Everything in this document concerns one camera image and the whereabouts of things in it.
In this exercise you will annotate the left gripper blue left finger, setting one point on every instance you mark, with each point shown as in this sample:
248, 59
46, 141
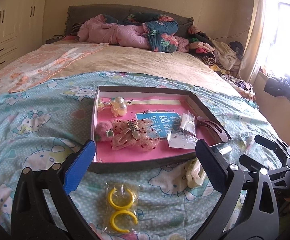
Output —
78, 167

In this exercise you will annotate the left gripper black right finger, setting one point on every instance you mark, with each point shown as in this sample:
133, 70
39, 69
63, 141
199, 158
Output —
213, 164

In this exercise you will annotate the cream white claw clip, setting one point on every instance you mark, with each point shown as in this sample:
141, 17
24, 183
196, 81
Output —
195, 174

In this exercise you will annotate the dark red oval hair clip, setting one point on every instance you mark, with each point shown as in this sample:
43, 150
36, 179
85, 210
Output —
219, 130

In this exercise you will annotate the white earring card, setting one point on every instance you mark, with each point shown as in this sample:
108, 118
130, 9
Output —
181, 140

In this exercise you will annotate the pink fluffy hair clip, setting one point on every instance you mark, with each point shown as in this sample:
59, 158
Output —
104, 131

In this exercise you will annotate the clear plastic bag white card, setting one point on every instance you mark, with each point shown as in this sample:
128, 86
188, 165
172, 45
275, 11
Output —
187, 123

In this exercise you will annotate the yellow hoop earrings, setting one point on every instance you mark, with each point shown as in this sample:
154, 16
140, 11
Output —
121, 208

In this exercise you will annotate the sheer pink dotted hair bow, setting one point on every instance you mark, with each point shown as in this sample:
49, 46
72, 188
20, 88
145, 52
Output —
137, 134

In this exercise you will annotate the pearl clear small claw clip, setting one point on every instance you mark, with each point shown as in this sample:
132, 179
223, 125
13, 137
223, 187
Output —
118, 106

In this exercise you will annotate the Hello Kitty blue quilt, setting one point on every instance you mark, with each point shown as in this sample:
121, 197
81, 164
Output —
52, 120

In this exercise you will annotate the dark shallow cardboard box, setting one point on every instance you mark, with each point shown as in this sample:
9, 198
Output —
202, 132

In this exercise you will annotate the dark cloth on windowsill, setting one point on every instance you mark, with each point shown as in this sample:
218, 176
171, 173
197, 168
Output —
278, 86

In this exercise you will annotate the pile of clothes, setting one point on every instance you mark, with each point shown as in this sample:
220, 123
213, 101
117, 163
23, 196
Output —
222, 58

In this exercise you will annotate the cream curtain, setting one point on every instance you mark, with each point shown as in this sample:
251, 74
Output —
248, 66

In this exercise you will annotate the peach floral blanket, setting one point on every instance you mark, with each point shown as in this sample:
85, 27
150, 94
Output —
40, 65

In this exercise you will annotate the beige bed cover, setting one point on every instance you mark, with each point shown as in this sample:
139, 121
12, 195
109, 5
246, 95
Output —
176, 66

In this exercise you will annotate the pink padded garment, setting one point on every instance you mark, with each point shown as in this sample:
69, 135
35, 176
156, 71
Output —
92, 31

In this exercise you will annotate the dark floral quilted garment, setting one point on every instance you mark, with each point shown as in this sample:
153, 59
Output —
146, 30

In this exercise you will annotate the dark grey headboard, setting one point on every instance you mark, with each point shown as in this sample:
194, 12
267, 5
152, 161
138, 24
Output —
77, 14

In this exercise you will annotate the cream wardrobe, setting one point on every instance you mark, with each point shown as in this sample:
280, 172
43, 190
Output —
21, 28

